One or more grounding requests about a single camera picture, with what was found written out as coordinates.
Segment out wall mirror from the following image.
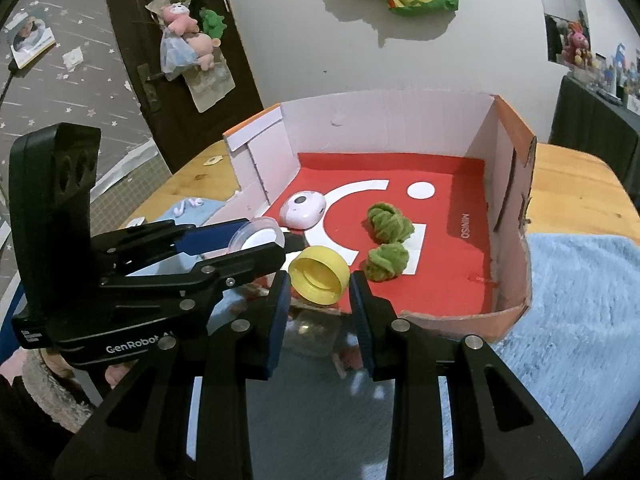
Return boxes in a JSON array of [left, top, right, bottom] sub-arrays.
[[532, 0, 591, 66]]

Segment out yellow plastic cap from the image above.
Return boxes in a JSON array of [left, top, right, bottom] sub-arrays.
[[288, 245, 351, 306]]

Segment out white earbuds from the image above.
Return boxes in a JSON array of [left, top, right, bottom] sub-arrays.
[[172, 197, 205, 216]]

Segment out orange cardboard box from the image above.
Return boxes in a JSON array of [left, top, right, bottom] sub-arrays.
[[222, 89, 537, 346]]

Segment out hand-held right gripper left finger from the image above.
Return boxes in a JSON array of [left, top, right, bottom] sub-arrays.
[[52, 272, 292, 480]]

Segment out green plush toy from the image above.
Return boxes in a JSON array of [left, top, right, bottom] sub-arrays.
[[199, 7, 226, 41]]

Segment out wall picture card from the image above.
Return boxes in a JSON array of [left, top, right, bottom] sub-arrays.
[[5, 10, 56, 68]]

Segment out dark wooden door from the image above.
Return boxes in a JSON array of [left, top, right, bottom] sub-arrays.
[[100, 0, 265, 173]]

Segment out person's left forearm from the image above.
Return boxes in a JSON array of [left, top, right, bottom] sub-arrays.
[[0, 347, 98, 480]]

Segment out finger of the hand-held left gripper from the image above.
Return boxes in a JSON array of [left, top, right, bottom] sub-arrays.
[[97, 241, 287, 311], [90, 216, 251, 275]]

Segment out pink plush toy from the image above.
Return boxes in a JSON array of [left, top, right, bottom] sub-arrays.
[[165, 2, 221, 71]]

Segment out clear plastic jar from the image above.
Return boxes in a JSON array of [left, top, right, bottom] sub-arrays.
[[285, 302, 342, 358]]

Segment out pink plush doll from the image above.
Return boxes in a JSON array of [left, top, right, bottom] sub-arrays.
[[562, 22, 593, 66]]

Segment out person's left hand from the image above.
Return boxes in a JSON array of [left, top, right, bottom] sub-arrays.
[[104, 361, 135, 392]]

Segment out door handle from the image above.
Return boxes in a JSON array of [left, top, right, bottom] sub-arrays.
[[137, 63, 166, 113]]

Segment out row of bottles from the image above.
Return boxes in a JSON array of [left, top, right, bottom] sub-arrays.
[[590, 42, 640, 111]]

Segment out pink round device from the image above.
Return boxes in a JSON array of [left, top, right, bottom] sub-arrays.
[[278, 190, 327, 231]]

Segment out blue fluffy mat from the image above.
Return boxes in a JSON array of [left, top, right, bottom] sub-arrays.
[[157, 197, 640, 480]]

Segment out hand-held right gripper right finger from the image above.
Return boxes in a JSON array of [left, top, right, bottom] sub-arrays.
[[348, 271, 586, 480]]

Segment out green yarn ball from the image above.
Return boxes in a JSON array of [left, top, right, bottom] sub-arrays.
[[362, 242, 411, 281], [366, 202, 416, 242]]

